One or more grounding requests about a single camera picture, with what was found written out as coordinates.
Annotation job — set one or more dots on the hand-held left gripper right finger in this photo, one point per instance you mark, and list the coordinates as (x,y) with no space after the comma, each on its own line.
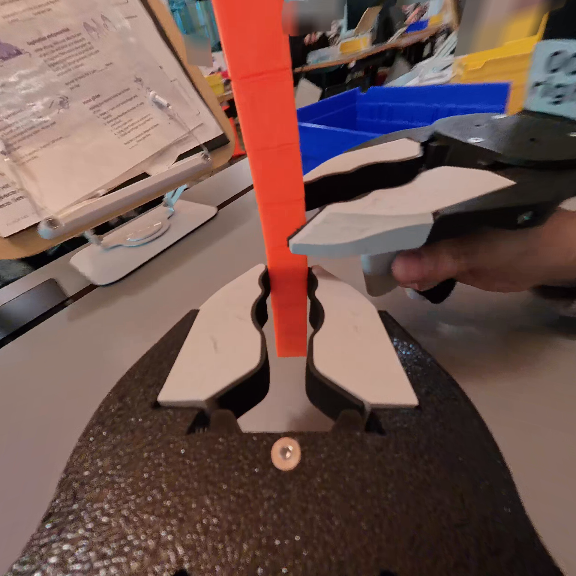
(360,355)

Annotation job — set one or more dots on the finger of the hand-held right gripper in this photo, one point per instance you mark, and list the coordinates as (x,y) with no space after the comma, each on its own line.
(382,216)
(369,155)

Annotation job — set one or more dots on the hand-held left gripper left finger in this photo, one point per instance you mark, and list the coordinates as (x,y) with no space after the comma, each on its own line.
(216,351)

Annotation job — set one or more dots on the blue plastic bin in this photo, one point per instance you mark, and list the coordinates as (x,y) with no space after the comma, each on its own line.
(405,108)

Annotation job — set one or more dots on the orange plastic piece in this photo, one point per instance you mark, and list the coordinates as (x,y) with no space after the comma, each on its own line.
(270,157)

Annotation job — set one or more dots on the grey desk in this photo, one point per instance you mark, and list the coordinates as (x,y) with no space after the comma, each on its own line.
(67,360)

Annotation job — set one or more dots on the person's right hand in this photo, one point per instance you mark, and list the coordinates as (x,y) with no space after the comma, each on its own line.
(495,256)

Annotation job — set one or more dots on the yellow plastic bin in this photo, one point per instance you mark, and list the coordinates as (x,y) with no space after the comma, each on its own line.
(495,67)

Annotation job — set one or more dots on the distant work table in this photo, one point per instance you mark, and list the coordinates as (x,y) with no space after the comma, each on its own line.
(382,49)

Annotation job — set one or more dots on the distant yellow bin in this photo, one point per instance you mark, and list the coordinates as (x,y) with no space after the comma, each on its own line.
(355,45)
(215,84)

